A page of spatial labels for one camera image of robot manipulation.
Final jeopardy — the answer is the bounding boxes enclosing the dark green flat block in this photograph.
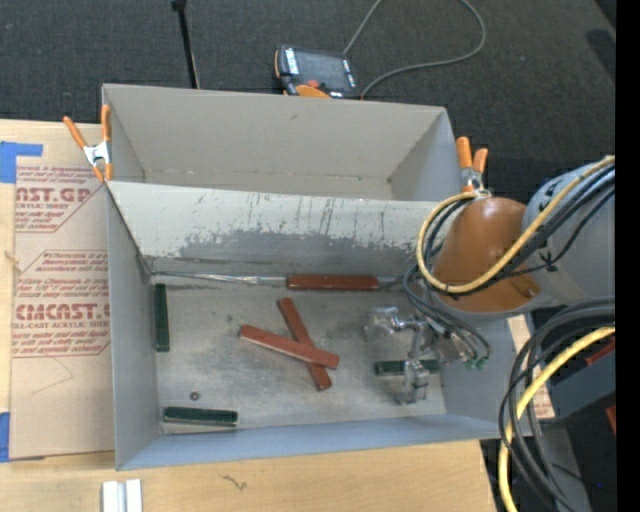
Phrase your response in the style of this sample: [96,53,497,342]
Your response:
[153,282,172,353]
[374,358,442,378]
[162,405,240,429]

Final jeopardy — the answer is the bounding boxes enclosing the red-brown flat block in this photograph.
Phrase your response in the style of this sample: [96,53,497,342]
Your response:
[285,273,382,292]
[277,296,334,393]
[238,323,342,371]

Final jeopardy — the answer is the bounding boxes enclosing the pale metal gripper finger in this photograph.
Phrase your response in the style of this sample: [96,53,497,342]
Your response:
[363,305,404,344]
[394,359,431,406]

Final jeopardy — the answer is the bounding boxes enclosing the brown cardboard board red print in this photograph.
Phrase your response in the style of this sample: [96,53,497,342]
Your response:
[0,118,118,462]

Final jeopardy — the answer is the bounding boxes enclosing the grey metal bin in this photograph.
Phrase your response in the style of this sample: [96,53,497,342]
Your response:
[101,83,531,472]

